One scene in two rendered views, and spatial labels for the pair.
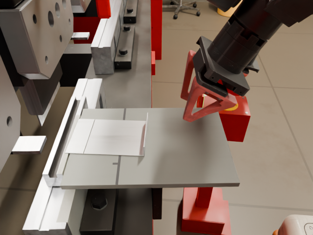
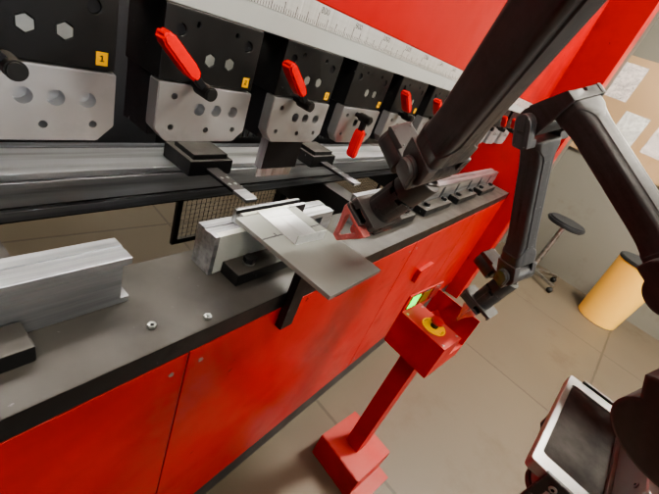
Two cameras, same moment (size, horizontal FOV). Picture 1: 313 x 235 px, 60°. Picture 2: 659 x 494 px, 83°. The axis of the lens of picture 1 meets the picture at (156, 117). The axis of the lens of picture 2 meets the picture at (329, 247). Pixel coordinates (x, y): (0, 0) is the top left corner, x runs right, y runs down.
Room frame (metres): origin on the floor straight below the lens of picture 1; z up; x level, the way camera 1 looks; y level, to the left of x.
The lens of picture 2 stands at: (-0.24, -0.35, 1.38)
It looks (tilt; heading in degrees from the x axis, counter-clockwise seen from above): 29 degrees down; 29
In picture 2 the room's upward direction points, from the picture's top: 23 degrees clockwise
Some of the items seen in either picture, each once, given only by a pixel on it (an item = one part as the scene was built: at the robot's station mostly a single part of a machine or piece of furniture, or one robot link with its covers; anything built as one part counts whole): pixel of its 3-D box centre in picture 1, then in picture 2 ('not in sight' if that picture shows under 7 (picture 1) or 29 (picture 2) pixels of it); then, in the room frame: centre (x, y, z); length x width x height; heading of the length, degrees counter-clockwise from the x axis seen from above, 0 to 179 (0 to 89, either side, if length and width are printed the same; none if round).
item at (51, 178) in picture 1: (69, 134); (271, 211); (0.36, 0.16, 0.98); 0.20 x 0.03 x 0.03; 1
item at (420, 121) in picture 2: not in sight; (422, 112); (0.90, 0.17, 1.26); 0.15 x 0.09 x 0.17; 1
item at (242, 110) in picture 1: (221, 102); (433, 326); (0.77, -0.23, 0.75); 0.20 x 0.16 x 0.18; 174
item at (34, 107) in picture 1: (43, 77); (278, 154); (0.33, 0.16, 1.13); 0.10 x 0.02 x 0.10; 1
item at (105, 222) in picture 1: (107, 164); (279, 257); (0.37, 0.10, 0.89); 0.30 x 0.05 x 0.03; 1
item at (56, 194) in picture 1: (78, 149); (271, 231); (0.38, 0.16, 0.92); 0.39 x 0.06 x 0.10; 1
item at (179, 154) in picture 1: (150, 142); (309, 246); (0.33, 0.01, 1.00); 0.26 x 0.18 x 0.01; 91
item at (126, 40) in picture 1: (125, 44); (390, 220); (0.93, 0.11, 0.89); 0.30 x 0.05 x 0.03; 1
